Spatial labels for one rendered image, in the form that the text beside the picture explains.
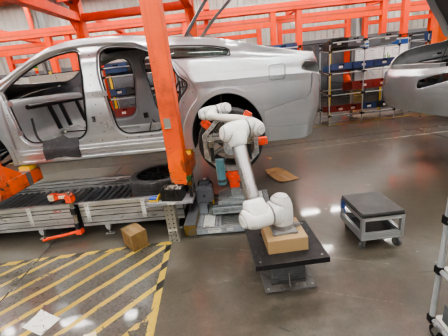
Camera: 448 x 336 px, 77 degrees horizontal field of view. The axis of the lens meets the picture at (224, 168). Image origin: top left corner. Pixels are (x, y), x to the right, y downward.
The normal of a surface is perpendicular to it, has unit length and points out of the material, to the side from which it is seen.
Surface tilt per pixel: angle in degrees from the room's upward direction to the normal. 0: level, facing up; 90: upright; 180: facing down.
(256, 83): 90
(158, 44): 90
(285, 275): 90
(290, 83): 90
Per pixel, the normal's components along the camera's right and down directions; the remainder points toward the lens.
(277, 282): 0.07, 0.31
